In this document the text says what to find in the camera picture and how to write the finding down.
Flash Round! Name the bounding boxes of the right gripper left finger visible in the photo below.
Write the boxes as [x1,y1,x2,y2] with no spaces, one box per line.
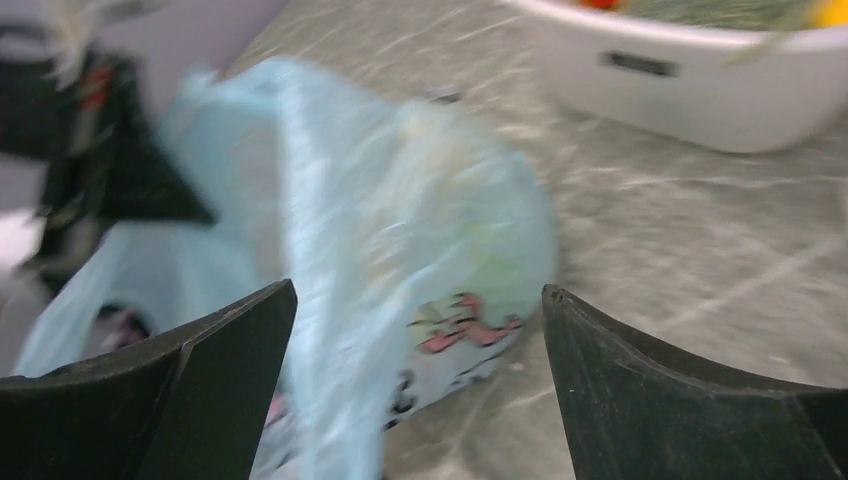
[1,280,297,480]

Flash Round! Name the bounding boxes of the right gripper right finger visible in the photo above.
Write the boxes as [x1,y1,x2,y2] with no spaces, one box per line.
[541,284,847,480]

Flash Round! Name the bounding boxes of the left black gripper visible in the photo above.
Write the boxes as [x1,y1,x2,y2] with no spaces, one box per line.
[1,51,216,285]

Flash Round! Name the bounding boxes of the light blue plastic bag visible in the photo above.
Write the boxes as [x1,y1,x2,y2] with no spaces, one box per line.
[14,58,557,479]

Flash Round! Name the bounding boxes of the red fake pomegranate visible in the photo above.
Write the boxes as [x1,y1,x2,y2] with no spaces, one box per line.
[577,0,627,12]

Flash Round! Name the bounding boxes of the grey green fake melon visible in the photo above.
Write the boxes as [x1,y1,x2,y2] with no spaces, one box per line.
[620,0,814,31]

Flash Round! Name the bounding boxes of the small yellow fake fruit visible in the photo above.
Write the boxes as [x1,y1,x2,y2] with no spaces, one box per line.
[809,0,848,29]

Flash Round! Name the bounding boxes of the white plastic basket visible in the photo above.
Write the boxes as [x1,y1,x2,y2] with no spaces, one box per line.
[514,1,847,154]

